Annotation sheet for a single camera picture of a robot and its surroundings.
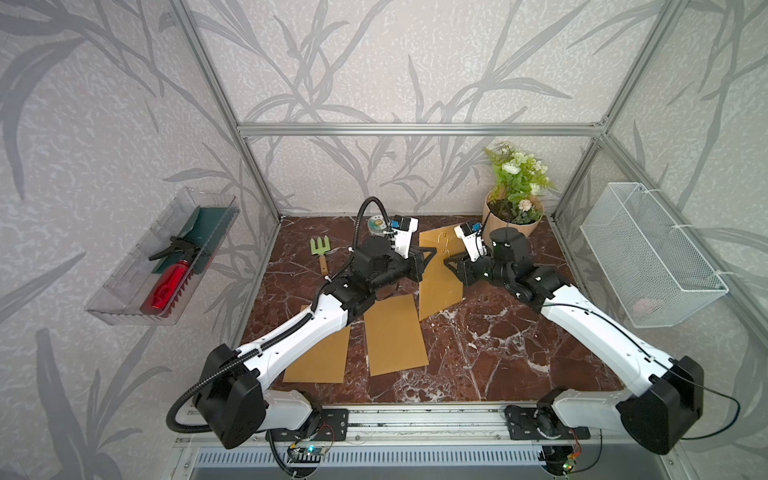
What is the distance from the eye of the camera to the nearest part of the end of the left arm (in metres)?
0.56

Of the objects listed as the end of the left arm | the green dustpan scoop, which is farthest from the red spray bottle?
the end of the left arm

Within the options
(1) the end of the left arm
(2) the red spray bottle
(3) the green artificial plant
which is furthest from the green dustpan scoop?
(3) the green artificial plant

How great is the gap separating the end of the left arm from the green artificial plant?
419 mm

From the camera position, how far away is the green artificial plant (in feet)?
3.06

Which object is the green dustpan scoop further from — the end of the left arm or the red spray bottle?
the end of the left arm
